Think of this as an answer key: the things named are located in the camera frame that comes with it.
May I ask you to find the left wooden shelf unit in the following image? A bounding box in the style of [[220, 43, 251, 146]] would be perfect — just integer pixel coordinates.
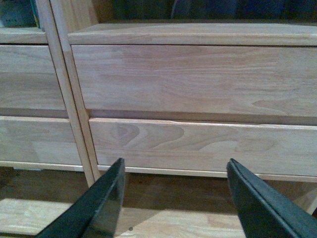
[[0, 0, 94, 238]]

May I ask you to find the wooden drawer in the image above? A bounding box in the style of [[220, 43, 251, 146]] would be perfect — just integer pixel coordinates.
[[72, 45, 317, 117], [89, 118, 317, 177], [0, 45, 65, 111], [0, 116, 81, 165]]

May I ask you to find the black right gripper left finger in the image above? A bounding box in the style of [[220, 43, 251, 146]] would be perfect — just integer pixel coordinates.
[[37, 158, 125, 238]]

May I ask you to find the lower left wooden drawer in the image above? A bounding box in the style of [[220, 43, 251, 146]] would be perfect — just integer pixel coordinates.
[[0, 116, 81, 165]]

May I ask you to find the lower right wooden drawer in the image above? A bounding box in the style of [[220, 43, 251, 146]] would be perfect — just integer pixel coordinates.
[[89, 118, 317, 177]]

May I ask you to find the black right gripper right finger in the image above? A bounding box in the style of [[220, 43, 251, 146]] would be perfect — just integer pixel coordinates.
[[226, 159, 317, 238]]

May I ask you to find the dark box on shelf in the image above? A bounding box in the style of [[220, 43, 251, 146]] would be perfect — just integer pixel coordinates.
[[0, 0, 40, 28]]

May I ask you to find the wooden shelf unit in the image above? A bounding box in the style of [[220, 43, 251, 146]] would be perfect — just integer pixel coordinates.
[[49, 0, 317, 238], [0, 0, 94, 238]]

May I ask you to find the upper left wooden drawer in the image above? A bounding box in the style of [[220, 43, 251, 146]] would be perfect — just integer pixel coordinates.
[[0, 45, 65, 111]]

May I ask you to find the upper right wooden drawer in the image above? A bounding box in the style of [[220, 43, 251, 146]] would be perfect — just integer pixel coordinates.
[[72, 45, 317, 117]]

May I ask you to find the right wooden shelf unit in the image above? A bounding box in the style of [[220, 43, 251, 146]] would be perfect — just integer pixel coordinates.
[[49, 0, 317, 238]]

